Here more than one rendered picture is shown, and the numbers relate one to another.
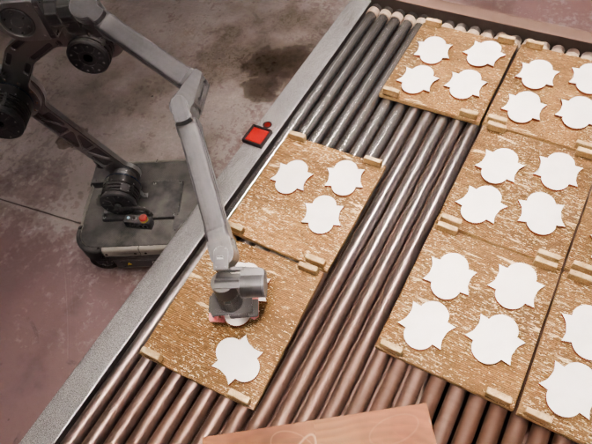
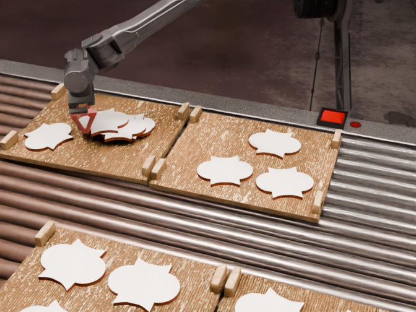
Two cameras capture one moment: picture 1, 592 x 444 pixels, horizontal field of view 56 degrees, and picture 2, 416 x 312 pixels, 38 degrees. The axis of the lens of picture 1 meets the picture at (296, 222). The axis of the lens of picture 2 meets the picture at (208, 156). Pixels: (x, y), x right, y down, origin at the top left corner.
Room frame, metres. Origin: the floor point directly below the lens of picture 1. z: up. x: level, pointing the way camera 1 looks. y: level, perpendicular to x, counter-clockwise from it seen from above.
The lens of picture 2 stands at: (0.51, -1.19, 1.83)
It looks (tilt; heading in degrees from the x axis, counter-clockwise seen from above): 36 degrees down; 71
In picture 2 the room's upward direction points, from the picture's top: straight up
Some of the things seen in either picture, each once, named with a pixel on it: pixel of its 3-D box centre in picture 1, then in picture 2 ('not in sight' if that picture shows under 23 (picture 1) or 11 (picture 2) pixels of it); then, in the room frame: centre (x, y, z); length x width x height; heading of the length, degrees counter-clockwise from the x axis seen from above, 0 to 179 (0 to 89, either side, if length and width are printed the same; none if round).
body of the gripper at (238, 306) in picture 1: (230, 298); (80, 85); (0.64, 0.19, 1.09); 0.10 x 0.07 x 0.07; 83
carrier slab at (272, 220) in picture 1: (306, 197); (250, 160); (1.01, -0.05, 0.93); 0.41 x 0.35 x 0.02; 142
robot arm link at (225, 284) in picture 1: (226, 286); (77, 64); (0.64, 0.19, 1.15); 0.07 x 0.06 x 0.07; 79
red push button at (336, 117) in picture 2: (257, 136); (332, 118); (1.31, 0.07, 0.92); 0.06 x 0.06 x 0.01; 52
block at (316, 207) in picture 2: (373, 161); (317, 202); (1.09, -0.27, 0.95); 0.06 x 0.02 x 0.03; 52
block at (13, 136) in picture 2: (240, 396); (9, 140); (0.44, 0.22, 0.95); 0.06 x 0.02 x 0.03; 54
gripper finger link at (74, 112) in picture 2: (246, 310); (83, 114); (0.64, 0.17, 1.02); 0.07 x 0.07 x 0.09; 83
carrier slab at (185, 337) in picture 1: (233, 313); (100, 132); (0.68, 0.21, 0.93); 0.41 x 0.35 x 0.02; 144
